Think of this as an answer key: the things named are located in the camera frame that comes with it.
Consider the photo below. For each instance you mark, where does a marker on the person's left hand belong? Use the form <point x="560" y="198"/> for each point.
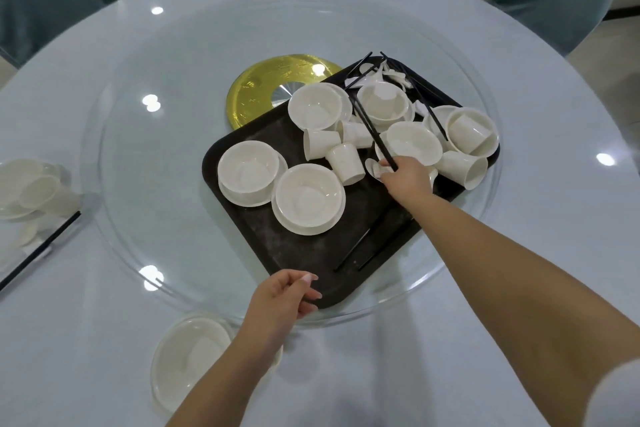
<point x="280" y="306"/>

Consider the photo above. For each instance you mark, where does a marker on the person's right hand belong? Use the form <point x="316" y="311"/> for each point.
<point x="410" y="181"/>

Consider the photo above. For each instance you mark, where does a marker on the black tray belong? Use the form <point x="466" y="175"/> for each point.
<point x="300" y="256"/>

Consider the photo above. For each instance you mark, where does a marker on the person's right forearm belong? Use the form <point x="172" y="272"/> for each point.
<point x="525" y="301"/>

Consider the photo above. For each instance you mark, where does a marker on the person's left forearm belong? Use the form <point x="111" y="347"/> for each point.
<point x="220" y="391"/>

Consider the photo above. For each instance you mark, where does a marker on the white round table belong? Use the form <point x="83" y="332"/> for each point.
<point x="400" y="366"/>

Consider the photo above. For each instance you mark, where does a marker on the glass lazy susan turntable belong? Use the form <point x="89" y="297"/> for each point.
<point x="150" y="166"/>

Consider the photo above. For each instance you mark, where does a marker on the gold turntable base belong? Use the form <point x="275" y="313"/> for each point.
<point x="250" y="91"/>

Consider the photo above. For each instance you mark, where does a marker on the white shirt sleeve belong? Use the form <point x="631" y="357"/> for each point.
<point x="615" y="396"/>

